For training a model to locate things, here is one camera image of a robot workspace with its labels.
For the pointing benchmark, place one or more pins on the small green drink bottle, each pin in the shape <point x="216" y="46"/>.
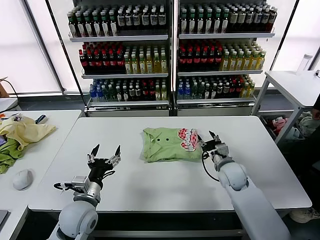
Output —
<point x="194" y="93"/>
<point x="201" y="93"/>
<point x="106" y="94"/>
<point x="112" y="94"/>

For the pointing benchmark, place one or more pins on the white computer mouse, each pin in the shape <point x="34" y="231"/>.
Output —
<point x="23" y="180"/>

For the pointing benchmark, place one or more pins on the grey metal shelf board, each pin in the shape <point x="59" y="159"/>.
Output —
<point x="125" y="76"/>
<point x="120" y="38"/>
<point x="127" y="103"/>
<point x="220" y="73"/>
<point x="215" y="101"/>
<point x="225" y="36"/>

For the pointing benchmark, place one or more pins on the purple flat item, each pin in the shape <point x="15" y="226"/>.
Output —
<point x="2" y="141"/>

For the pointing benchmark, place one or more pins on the light green printed t-shirt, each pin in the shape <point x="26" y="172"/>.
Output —
<point x="165" y="147"/>

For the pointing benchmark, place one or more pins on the white side table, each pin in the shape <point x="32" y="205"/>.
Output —
<point x="280" y="82"/>

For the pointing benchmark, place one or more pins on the dark grey storage bin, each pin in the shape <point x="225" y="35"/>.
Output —
<point x="263" y="121"/>

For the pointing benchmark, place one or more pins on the red cap cola bottle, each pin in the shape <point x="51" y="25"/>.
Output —
<point x="119" y="63"/>
<point x="112" y="63"/>
<point x="83" y="63"/>
<point x="182" y="61"/>
<point x="105" y="63"/>
<point x="197" y="61"/>
<point x="204" y="61"/>
<point x="211" y="61"/>
<point x="189" y="61"/>
<point x="90" y="63"/>
<point x="97" y="63"/>
<point x="218" y="61"/>

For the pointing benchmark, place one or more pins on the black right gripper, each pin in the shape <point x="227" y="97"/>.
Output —
<point x="210" y="146"/>

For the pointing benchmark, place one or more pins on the white sneaker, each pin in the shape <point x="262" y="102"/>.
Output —
<point x="303" y="215"/>

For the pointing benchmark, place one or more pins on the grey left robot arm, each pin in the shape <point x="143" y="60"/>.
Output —
<point x="77" y="217"/>

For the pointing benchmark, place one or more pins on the bright green crumpled garment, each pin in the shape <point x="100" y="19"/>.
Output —
<point x="7" y="155"/>

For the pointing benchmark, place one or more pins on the small red drink bottle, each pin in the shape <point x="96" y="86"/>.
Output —
<point x="232" y="91"/>
<point x="238" y="91"/>
<point x="145" y="94"/>
<point x="151" y="94"/>

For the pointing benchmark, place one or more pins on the dark bottle beige label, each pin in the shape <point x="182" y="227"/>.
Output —
<point x="241" y="21"/>
<point x="233" y="21"/>

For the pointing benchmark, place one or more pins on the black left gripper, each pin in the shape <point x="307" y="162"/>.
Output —
<point x="101" y="168"/>

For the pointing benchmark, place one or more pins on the yellow juice bottle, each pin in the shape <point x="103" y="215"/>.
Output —
<point x="246" y="63"/>
<point x="149" y="65"/>
<point x="135" y="66"/>
<point x="128" y="66"/>
<point x="232" y="63"/>
<point x="225" y="63"/>
<point x="239" y="63"/>
<point x="163" y="65"/>
<point x="253" y="63"/>
<point x="260" y="62"/>
<point x="142" y="66"/>
<point x="156" y="65"/>

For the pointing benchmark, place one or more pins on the pale yellow crumpled garment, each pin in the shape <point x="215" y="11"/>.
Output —
<point x="27" y="132"/>

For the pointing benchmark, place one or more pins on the thin black diagonal pole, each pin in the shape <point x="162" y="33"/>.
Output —
<point x="285" y="32"/>
<point x="65" y="50"/>

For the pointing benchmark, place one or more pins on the small dark drink bottle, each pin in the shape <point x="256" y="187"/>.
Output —
<point x="137" y="94"/>
<point x="226" y="92"/>
<point x="207" y="93"/>
<point x="214" y="93"/>
<point x="220" y="92"/>
<point x="125" y="95"/>
<point x="131" y="94"/>
<point x="119" y="95"/>

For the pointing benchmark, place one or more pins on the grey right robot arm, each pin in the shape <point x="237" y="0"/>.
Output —
<point x="235" y="175"/>

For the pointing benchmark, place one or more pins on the pale whitish garment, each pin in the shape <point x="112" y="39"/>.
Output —
<point x="305" y="123"/>

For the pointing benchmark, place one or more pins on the small blue drink bottle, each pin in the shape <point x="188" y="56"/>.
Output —
<point x="180" y="93"/>
<point x="99" y="94"/>
<point x="187" y="93"/>
<point x="93" y="94"/>

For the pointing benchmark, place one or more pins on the person in dark clothing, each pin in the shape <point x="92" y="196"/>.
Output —
<point x="317" y="105"/>

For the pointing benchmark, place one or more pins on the small yellow drink bottle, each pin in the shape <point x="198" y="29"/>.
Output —
<point x="245" y="91"/>
<point x="164" y="94"/>
<point x="157" y="94"/>
<point x="251" y="90"/>

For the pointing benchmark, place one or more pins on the brown cardboard box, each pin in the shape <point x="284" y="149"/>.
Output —
<point x="3" y="87"/>

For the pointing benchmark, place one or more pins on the pink red garment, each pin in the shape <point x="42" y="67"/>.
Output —
<point x="277" y="123"/>

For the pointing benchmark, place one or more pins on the grey metal drink shelf unit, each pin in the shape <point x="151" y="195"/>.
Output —
<point x="215" y="111"/>
<point x="127" y="112"/>

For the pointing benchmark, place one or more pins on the green cap tea bottle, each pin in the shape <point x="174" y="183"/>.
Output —
<point x="72" y="27"/>
<point x="113" y="26"/>
<point x="97" y="27"/>
<point x="208" y="23"/>
<point x="88" y="27"/>
<point x="80" y="27"/>
<point x="200" y="23"/>
<point x="224" y="23"/>
<point x="183" y="23"/>
<point x="216" y="23"/>
<point x="191" y="23"/>
<point x="105" y="26"/>

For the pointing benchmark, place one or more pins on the dark blue white device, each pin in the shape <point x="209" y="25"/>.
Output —
<point x="41" y="119"/>

